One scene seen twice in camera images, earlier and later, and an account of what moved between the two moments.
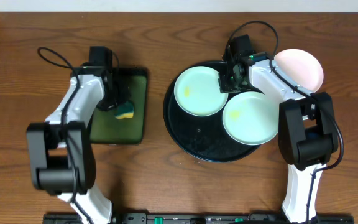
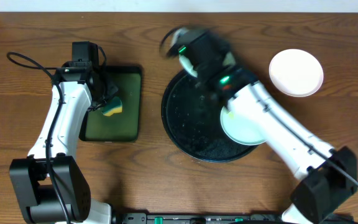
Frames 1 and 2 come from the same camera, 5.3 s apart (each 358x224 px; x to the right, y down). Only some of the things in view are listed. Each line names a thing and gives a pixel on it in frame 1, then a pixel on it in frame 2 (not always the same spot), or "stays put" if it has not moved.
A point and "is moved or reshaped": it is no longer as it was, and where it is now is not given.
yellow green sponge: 124,110 is moved or reshaped
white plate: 302,68 stays put
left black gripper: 117,100 to 105,94
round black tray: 205,137 stays put
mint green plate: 197,91 to 187,65
